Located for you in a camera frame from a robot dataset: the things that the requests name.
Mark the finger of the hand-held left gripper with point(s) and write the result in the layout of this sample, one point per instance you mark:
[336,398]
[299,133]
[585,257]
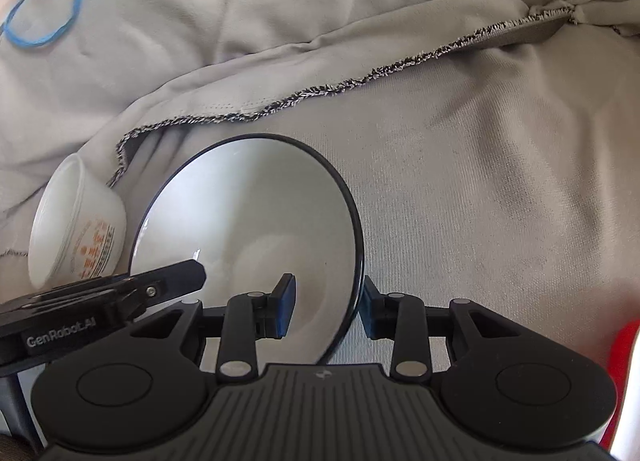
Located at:
[175,277]

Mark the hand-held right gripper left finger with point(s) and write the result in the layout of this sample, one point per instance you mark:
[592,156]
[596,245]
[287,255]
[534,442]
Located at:
[285,306]

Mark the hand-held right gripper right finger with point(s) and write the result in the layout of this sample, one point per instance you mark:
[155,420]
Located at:
[368,312]

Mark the dark-rimmed bowl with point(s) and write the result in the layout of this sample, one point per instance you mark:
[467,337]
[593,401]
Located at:
[260,201]

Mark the white cup with orange print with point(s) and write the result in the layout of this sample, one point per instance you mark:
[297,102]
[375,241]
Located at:
[65,211]

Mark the red and white rectangular tray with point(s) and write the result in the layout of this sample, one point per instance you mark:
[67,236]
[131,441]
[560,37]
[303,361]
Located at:
[625,371]

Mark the grey bed sheet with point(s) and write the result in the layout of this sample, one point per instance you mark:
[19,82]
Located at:
[475,166]

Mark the grey fringed blanket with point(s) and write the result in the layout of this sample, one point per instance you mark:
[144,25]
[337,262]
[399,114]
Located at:
[300,1]

